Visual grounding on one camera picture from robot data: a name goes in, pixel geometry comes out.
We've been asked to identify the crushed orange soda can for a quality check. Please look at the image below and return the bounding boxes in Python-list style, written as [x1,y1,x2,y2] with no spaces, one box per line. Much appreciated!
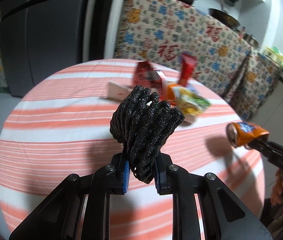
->
[225,121,269,148]

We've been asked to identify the yellow green snack bag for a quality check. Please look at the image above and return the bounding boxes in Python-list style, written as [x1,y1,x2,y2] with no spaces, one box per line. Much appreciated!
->
[172,86,211,124]

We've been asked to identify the black plastic mesh trash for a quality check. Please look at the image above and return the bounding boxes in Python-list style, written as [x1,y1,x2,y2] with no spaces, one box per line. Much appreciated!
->
[110,85,184,184]

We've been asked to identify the red snack stick wrapper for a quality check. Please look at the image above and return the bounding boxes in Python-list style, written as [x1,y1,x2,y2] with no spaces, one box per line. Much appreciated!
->
[178,53,197,87]

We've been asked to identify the white paper carton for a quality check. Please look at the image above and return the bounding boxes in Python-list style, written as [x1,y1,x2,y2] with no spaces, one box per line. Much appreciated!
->
[104,81,133,101]

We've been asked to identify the crushed red soda can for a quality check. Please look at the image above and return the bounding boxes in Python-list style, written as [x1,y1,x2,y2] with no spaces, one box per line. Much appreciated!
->
[132,61,166,91]

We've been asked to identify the orange snack bag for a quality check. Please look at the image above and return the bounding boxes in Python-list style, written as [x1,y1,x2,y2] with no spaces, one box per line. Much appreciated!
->
[166,83,190,106]

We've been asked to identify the pink striped tablecloth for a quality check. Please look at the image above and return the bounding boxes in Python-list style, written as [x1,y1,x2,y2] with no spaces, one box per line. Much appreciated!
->
[0,59,265,239]

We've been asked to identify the green yellow containers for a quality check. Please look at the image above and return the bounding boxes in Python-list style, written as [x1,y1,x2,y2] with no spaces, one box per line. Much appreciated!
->
[263,47,283,68]

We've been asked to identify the steel pot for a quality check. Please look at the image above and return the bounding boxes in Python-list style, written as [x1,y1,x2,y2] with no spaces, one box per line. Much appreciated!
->
[243,34,259,48]

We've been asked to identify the black frying pan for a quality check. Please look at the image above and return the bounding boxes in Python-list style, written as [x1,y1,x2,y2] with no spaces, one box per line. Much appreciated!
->
[208,0,240,30]

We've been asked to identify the patterned floral fabric cover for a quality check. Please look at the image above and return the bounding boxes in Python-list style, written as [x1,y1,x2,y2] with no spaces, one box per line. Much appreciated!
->
[114,0,281,120]

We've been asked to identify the dark grey refrigerator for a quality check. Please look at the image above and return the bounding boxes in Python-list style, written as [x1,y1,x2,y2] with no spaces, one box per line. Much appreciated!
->
[0,0,88,98]

